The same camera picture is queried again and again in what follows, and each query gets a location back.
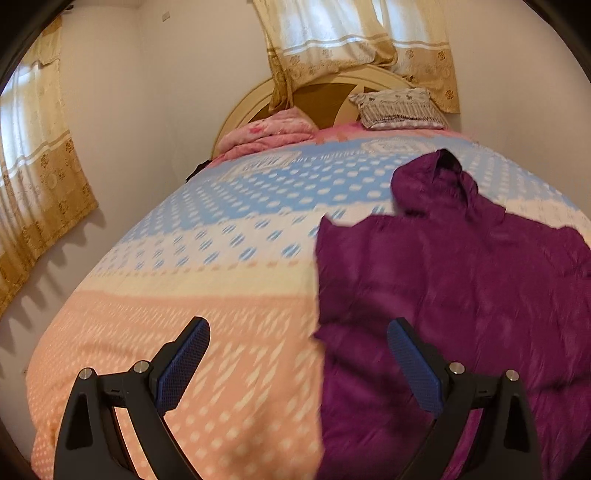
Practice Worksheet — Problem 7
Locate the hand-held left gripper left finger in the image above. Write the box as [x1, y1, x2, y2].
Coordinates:
[53, 316, 212, 480]

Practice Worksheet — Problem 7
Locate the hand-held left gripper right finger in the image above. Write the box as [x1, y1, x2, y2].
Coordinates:
[387, 318, 542, 480]

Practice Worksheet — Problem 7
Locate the purple puffer jacket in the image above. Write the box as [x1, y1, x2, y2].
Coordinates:
[313, 148, 591, 480]

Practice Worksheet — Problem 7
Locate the dotted pastel bedspread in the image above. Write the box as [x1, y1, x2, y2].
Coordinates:
[25, 124, 591, 480]

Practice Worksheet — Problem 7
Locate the beige patterned curtain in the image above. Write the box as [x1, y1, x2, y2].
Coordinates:
[252, 0, 399, 112]
[0, 16, 99, 315]
[374, 0, 462, 114]

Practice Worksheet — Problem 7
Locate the pink folded blanket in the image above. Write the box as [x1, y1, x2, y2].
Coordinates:
[216, 108, 319, 160]

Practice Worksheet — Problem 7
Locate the striped floral pillow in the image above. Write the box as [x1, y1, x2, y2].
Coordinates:
[349, 88, 450, 131]

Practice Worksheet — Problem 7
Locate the cream wooden headboard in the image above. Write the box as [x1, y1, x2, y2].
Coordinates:
[211, 62, 430, 160]

